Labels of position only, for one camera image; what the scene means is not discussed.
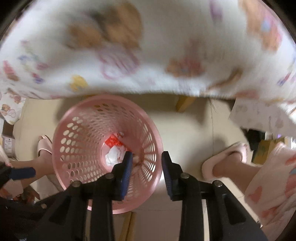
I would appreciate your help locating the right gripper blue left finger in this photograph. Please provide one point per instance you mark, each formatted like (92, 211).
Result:
(121, 180)

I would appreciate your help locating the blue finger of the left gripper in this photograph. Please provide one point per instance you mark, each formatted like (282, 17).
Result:
(22, 173)

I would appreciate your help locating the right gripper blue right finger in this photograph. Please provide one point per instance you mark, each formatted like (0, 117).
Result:
(172, 173)

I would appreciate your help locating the pink plastic trash basket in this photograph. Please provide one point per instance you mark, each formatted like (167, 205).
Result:
(78, 150)

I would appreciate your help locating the white tissue in basket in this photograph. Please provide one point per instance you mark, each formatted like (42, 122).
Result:
(115, 155)

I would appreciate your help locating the red wrapper in basket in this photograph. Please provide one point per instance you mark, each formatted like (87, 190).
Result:
(115, 139)

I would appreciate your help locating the right pink slipper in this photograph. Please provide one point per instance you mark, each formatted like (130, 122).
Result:
(216, 166)

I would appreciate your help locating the pink slipper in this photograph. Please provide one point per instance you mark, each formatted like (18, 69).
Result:
(44, 145)
(216, 166)

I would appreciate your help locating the left pink slipper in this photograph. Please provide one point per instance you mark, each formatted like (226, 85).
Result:
(44, 145)

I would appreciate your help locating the pink patterned pajama leg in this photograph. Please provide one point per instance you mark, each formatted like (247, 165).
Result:
(271, 193)

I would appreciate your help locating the bear print table cloth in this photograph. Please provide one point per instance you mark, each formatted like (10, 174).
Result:
(241, 50)

